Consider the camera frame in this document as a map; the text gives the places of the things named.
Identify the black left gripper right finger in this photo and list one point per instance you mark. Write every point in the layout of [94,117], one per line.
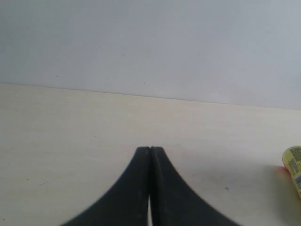
[173,202]

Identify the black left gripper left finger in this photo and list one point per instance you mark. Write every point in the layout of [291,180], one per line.
[126,202]

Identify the yellow bottle red cap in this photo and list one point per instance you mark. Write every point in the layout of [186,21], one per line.
[291,159]

